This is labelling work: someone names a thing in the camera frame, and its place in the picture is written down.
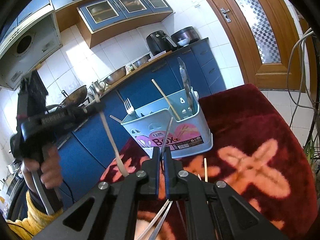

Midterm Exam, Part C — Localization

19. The glass-door wall cabinet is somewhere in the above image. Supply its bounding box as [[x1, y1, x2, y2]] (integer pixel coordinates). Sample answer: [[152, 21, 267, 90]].
[[76, 0, 173, 48]]

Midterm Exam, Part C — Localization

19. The steel table knife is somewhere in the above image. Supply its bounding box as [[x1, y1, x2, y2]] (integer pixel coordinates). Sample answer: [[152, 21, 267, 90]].
[[177, 57, 194, 114]]

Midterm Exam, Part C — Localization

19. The light blue utensil holder box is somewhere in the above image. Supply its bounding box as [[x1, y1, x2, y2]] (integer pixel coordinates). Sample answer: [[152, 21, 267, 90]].
[[121, 86, 213, 158]]

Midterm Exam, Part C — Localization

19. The wooden door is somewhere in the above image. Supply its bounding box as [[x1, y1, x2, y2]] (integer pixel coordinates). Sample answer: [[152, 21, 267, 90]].
[[192, 0, 315, 93]]

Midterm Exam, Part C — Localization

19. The white cable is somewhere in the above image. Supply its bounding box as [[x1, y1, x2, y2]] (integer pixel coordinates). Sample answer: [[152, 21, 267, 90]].
[[286, 27, 315, 128]]

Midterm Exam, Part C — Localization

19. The white range hood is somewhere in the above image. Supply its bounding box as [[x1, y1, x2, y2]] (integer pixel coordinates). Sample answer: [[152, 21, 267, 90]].
[[0, 12, 63, 90]]

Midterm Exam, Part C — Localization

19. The black air fryer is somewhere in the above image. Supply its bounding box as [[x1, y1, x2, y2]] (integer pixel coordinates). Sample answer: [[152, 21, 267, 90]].
[[146, 31, 177, 55]]

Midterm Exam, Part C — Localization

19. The grey cable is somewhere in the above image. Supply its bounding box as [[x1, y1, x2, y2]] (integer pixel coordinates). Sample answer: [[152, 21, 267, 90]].
[[292, 34, 320, 110]]

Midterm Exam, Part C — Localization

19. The person's left hand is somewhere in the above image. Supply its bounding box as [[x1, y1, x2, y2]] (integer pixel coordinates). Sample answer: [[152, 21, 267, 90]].
[[22, 145, 63, 190]]

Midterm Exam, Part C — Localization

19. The beige spoon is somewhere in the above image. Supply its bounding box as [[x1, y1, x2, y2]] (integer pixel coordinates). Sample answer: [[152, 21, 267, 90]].
[[93, 92, 130, 177]]

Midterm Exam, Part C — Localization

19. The dark rice cooker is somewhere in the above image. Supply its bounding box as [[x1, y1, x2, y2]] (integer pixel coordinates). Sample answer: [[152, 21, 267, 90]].
[[171, 26, 200, 46]]

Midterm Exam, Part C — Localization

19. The steel fork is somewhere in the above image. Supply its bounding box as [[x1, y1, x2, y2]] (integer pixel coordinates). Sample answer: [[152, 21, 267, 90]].
[[124, 98, 135, 117], [135, 117, 174, 240]]

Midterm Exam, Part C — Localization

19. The person's left forearm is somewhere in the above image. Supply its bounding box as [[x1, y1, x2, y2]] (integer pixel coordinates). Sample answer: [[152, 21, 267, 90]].
[[5, 172, 65, 239]]

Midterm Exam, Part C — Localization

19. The green plant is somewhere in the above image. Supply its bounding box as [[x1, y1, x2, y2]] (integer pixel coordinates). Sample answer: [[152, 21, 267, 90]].
[[302, 135, 320, 170]]

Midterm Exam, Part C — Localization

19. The metal colander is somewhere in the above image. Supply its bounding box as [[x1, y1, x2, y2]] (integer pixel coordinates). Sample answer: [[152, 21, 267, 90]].
[[102, 66, 127, 85]]

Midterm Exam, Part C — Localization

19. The small metal pitcher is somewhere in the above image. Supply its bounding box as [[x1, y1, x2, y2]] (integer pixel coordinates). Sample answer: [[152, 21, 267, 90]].
[[89, 79, 106, 97]]

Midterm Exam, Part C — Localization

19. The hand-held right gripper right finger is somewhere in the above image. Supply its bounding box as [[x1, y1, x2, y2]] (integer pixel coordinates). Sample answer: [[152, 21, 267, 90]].
[[163, 149, 290, 240]]

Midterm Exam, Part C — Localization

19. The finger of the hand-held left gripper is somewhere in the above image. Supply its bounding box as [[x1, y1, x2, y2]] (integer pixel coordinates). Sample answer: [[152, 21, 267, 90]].
[[81, 102, 104, 117]]

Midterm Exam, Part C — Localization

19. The dark metal wok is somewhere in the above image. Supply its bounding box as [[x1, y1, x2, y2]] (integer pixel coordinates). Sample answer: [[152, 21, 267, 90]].
[[61, 85, 88, 107]]

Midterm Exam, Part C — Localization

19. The blue kitchen base cabinet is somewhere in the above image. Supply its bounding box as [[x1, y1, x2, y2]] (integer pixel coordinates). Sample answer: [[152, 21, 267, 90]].
[[57, 37, 227, 200]]

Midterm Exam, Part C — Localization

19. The metal door handle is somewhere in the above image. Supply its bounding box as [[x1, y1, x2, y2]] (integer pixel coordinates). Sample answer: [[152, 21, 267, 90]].
[[220, 7, 231, 22]]

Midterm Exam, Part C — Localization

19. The shallow metal bowl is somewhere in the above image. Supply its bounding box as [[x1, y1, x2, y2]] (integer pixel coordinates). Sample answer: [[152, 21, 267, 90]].
[[132, 54, 151, 68]]

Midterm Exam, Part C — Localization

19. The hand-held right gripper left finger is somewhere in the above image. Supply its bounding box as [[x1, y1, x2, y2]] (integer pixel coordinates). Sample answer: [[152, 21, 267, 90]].
[[32, 146, 161, 240]]

